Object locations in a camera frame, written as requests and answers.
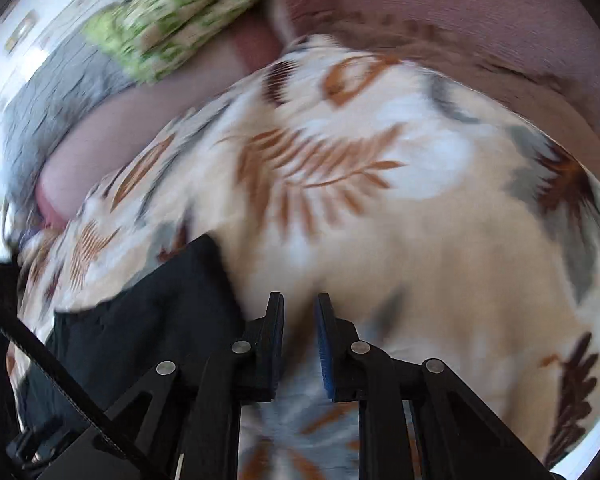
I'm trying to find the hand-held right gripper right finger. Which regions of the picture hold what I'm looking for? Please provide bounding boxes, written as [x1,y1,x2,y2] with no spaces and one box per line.
[315,292,557,480]

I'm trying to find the black pants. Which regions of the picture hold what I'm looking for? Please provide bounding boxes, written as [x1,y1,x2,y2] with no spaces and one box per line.
[17,234,247,436]

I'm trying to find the leaf-printed white blanket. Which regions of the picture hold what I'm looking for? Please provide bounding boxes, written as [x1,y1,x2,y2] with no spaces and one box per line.
[0,34,600,480]

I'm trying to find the green patterned cloth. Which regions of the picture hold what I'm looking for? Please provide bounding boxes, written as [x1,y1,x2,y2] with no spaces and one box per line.
[82,0,282,86]

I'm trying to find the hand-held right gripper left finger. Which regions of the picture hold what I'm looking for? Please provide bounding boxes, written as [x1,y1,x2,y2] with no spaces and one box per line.
[92,291,285,480]

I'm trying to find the grey cloth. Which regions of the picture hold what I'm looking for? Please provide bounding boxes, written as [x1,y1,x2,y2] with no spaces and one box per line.
[0,42,133,211]

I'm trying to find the pink bed sheet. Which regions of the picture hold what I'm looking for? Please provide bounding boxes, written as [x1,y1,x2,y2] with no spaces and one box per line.
[34,15,283,228]

